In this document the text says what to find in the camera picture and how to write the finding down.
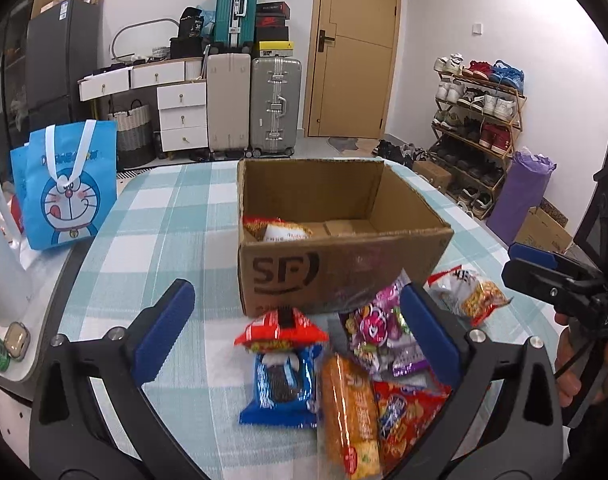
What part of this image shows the beige suitcase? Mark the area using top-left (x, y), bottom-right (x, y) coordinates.
top-left (205, 52), bottom-right (252, 157)

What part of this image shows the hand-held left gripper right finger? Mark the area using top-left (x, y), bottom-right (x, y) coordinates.
top-left (384, 282), bottom-right (570, 480)

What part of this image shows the wooden shoe rack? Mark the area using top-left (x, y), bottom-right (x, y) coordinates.
top-left (429, 55), bottom-right (527, 218)

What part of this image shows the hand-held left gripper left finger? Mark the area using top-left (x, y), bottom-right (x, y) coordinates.
top-left (28, 279), bottom-right (205, 480)

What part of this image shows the white drawer desk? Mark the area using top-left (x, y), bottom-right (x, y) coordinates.
top-left (78, 57), bottom-right (209, 153)

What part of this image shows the dark display cabinet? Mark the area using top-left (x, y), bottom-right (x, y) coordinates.
top-left (0, 0), bottom-right (34, 161)

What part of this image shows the yellow black shoe box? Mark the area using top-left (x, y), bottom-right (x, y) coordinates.
top-left (259, 40), bottom-right (295, 58)

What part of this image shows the red chips packet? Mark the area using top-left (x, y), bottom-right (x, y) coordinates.
top-left (373, 380), bottom-right (452, 476)

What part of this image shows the person's right hand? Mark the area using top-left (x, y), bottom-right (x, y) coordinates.
top-left (554, 312), bottom-right (591, 408)

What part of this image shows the woven laundry basket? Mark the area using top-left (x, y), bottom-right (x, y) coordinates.
top-left (108, 102), bottom-right (155, 168)

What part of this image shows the dark grey fridge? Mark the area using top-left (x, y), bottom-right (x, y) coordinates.
top-left (26, 0), bottom-right (104, 131)

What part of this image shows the orange bread packet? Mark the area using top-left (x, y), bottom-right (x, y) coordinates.
top-left (316, 352), bottom-right (383, 480)

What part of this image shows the purple candy packet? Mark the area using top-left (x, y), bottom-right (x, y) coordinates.
top-left (340, 270), bottom-right (429, 386)

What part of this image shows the open brown cardboard box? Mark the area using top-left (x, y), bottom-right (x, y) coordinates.
top-left (514, 197), bottom-right (575, 255)

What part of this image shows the beige earbuds case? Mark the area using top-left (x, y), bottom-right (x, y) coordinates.
top-left (4, 321), bottom-right (32, 361)

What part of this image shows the black cable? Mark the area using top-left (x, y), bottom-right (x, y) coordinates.
top-left (554, 335), bottom-right (592, 376)

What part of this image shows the pile of dark shoes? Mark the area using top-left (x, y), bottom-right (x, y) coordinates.
top-left (371, 139), bottom-right (429, 168)

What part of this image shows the white plastic appliance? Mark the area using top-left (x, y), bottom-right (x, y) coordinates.
top-left (0, 177), bottom-right (34, 331)

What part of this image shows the red black-striped snack packet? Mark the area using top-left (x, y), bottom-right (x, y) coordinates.
top-left (234, 306), bottom-right (331, 356)

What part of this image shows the teal suitcase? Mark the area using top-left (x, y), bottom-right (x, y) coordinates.
top-left (214, 0), bottom-right (259, 53)

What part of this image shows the silver suitcase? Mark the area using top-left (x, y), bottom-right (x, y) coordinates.
top-left (249, 56), bottom-right (303, 157)

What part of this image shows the small brown cardboard box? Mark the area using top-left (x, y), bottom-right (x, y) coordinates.
top-left (413, 160), bottom-right (453, 191)

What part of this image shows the grey oval frame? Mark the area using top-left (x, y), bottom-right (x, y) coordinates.
top-left (111, 18), bottom-right (179, 61)

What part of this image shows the black bag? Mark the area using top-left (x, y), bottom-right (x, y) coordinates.
top-left (179, 6), bottom-right (207, 39)

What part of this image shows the blue cookie packet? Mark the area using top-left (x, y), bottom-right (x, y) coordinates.
top-left (240, 344), bottom-right (322, 430)

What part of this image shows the wooden door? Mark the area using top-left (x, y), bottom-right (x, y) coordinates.
top-left (306, 0), bottom-right (402, 138)

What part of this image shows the blue cartoon tote bag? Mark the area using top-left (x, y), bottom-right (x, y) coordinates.
top-left (10, 120), bottom-right (118, 251)

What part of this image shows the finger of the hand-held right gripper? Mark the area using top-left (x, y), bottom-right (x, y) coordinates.
top-left (509, 242), bottom-right (605, 283)
top-left (501, 258), bottom-right (608, 313)

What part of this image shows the black storage box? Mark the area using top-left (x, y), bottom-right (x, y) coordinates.
top-left (170, 36), bottom-right (209, 59)

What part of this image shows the red white snack packet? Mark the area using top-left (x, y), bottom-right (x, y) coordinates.
top-left (242, 216), bottom-right (315, 243)

